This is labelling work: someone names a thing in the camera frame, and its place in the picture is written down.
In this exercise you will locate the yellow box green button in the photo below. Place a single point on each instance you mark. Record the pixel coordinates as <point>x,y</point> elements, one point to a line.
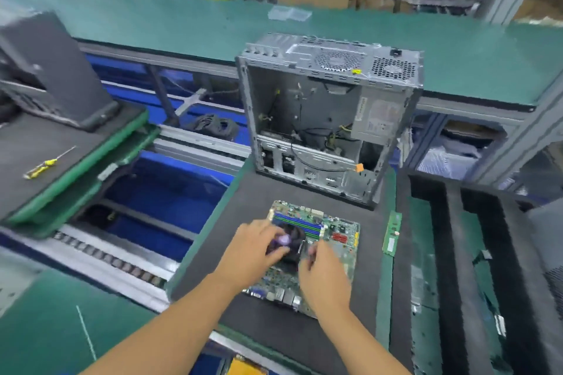
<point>244,366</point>

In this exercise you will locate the person's left forearm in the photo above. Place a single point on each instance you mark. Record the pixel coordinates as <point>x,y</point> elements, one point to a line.
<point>158,335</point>

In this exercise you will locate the green motherboard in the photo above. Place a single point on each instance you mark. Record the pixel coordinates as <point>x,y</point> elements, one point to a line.
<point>339,230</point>

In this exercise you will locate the green memory module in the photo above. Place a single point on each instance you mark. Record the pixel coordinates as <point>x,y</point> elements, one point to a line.
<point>391,234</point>

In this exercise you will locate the long green workbench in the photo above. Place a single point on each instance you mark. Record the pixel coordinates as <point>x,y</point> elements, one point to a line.
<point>176,23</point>

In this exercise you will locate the silver power supply unit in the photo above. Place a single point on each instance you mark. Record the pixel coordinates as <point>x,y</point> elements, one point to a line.
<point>380,115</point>

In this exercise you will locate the black CPU fan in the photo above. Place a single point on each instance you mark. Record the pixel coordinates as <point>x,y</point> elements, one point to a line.
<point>290,243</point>

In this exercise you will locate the silver computer case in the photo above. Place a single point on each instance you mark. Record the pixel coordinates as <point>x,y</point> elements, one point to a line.
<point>53,71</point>

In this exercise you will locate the black divided foam tray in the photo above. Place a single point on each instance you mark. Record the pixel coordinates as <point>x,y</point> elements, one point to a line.
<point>457,282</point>

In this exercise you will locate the clear plastic bag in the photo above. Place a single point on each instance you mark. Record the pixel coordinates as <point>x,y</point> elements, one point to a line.
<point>440,155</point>
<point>290,13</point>

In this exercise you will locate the dark grey computer case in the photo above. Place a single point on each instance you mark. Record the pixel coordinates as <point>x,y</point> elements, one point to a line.
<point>281,115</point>

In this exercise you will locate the person's left hand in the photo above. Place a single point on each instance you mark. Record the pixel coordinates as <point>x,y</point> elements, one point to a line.
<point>246,256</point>

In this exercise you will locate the aluminium conveyor frame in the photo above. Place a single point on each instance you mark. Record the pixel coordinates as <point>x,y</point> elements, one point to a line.
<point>114,256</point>

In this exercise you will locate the thick aluminium frame post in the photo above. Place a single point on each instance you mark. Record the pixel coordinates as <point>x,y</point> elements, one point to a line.
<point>519,142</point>

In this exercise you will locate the person's right hand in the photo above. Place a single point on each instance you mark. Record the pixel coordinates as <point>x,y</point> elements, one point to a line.
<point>325,282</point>

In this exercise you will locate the person's right forearm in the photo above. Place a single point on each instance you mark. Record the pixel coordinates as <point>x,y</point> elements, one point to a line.
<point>365,344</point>

